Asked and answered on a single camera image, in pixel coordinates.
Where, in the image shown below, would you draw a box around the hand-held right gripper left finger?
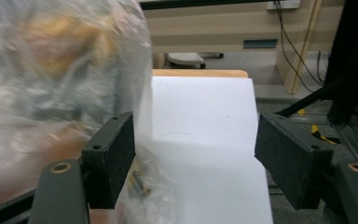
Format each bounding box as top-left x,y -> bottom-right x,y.
81,111 -> 136,210

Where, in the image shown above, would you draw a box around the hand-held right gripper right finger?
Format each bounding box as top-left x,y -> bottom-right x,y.
255,112 -> 334,211

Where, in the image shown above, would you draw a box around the clear plastic shopping bag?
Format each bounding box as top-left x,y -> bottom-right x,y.
0,0 -> 178,224

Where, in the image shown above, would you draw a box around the yellow and black floor tape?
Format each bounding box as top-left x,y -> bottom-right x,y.
296,108 -> 337,145

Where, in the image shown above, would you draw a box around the white table cover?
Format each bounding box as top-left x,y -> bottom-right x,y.
117,77 -> 274,224

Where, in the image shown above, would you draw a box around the black metal stand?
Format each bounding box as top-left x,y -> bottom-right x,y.
276,0 -> 358,166

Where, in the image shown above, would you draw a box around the beige wooden desk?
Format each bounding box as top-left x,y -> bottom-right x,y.
143,0 -> 346,94

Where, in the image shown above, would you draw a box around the black hanging cables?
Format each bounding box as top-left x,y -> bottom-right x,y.
274,0 -> 325,92

